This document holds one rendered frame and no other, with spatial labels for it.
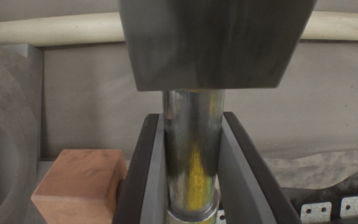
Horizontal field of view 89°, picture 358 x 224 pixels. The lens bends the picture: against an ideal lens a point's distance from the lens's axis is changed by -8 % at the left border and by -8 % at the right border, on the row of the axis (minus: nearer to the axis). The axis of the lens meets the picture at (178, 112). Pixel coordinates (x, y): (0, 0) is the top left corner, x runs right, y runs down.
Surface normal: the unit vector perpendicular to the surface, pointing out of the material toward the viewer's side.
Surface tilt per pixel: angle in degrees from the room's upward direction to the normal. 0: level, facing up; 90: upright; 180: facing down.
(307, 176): 18
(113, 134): 0
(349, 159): 5
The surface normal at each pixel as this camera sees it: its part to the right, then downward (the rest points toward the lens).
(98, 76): 0.00, 0.09
